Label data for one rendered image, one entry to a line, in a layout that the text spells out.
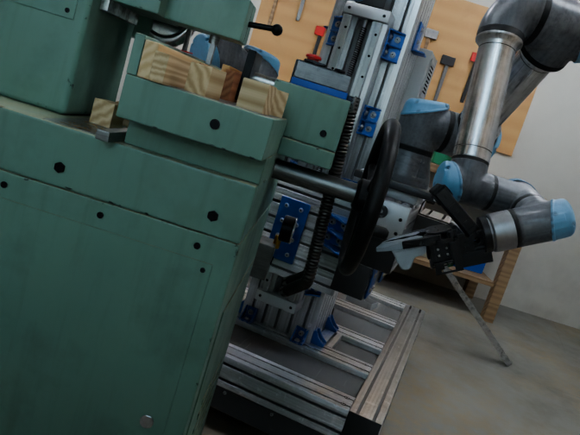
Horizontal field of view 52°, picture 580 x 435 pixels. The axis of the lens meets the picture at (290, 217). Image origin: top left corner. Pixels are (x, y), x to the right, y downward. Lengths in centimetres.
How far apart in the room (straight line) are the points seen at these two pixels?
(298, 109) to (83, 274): 44
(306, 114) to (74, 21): 40
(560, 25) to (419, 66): 78
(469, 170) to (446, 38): 325
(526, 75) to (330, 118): 59
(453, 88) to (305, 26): 112
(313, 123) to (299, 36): 335
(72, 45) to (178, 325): 48
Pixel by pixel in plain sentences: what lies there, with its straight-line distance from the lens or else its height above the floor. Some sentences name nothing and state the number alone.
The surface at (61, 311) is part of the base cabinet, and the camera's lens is 99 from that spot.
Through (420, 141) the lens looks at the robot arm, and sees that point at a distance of 163.
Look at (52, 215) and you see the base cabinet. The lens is 96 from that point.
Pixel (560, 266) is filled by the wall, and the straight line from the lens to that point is 480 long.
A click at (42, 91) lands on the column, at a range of 107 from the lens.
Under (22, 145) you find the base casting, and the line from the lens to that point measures 97.
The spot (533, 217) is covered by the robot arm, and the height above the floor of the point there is 86.
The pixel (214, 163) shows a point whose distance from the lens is 89.
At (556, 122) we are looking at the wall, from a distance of 465.
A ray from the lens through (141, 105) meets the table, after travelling 85.
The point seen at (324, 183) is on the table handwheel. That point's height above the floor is 81.
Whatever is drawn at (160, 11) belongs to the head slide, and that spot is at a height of 101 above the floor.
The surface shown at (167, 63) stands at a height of 93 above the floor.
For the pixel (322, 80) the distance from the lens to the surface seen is 105.
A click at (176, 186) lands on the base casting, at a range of 89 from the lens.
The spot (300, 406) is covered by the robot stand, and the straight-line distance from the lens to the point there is 167.
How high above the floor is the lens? 92
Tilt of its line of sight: 10 degrees down
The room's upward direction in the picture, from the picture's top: 17 degrees clockwise
